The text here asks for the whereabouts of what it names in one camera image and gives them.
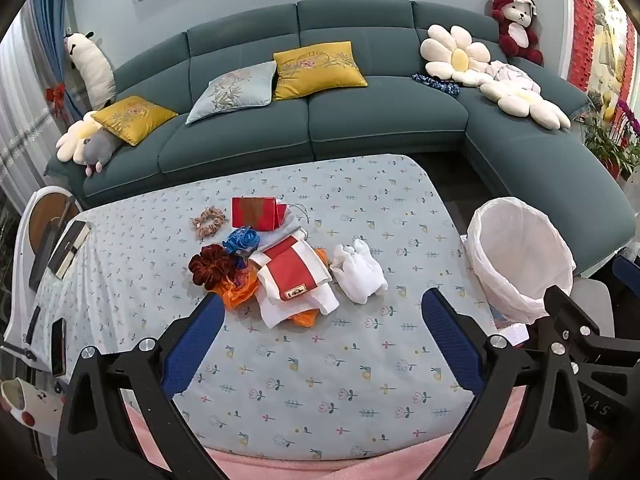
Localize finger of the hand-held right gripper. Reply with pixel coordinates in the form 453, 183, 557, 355
544, 285, 640, 362
575, 360, 640, 432

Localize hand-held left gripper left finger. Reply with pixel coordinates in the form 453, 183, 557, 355
59, 291, 231, 480

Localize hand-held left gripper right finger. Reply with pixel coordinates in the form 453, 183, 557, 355
421, 287, 601, 480

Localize bin with white bag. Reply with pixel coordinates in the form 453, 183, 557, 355
466, 196, 577, 325

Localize blue tape measure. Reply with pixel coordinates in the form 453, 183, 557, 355
222, 226, 262, 256

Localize red envelope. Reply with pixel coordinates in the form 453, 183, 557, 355
231, 196, 288, 231

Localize grey chair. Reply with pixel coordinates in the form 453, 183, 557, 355
570, 279, 616, 338

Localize dark red scrunchie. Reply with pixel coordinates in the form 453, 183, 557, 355
188, 244, 241, 291

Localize floral tablecloth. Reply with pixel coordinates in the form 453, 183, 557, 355
5, 154, 506, 461

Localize pink scrunchie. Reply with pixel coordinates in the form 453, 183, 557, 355
190, 206, 228, 236

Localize red and white bag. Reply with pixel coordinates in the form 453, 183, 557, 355
248, 227, 341, 330

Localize black phone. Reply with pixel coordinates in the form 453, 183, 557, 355
50, 317, 67, 377

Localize black notebook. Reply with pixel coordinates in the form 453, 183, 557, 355
47, 220, 92, 281

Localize black remote control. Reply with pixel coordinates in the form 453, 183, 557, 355
27, 305, 42, 346

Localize pink blanket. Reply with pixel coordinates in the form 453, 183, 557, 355
122, 390, 531, 480

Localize black flat device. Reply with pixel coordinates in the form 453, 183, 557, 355
29, 227, 57, 292

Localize white slipper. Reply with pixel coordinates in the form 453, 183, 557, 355
0, 377, 66, 431

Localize green potted plant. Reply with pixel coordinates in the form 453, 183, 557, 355
582, 112, 631, 178

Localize white chair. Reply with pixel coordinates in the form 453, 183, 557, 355
2, 186, 83, 356

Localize pink orchid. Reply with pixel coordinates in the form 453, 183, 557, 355
615, 100, 640, 136

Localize grey mouse plush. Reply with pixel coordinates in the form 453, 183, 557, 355
82, 127, 126, 177

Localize white flower cushion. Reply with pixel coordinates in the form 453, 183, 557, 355
480, 77, 572, 131
55, 111, 108, 163
420, 24, 503, 86

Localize teal sofa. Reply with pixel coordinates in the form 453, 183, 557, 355
45, 0, 636, 278

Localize yellow embroidered cushion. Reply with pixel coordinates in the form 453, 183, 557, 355
91, 96, 178, 147
272, 42, 368, 102

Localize white folded cloth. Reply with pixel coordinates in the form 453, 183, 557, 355
487, 60, 533, 83

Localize blue patterned cloth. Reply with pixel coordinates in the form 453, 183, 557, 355
411, 73, 461, 96

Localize light blue embroidered cushion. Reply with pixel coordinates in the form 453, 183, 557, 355
186, 61, 278, 126

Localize white sheer curtain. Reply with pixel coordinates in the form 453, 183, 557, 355
0, 35, 66, 211

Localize red curtain bow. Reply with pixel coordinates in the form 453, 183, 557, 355
46, 82, 68, 116

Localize red bear plush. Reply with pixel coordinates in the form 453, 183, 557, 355
490, 0, 545, 67

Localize white panda plush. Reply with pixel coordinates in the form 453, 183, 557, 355
63, 31, 118, 110

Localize blue curtain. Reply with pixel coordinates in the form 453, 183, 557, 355
31, 0, 81, 121

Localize grey drawstring pouch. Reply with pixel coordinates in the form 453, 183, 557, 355
274, 203, 311, 241

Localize yellow printed wall hanging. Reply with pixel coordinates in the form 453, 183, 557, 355
597, 0, 640, 111

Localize red wall decoration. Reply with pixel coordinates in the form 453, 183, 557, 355
567, 0, 601, 92

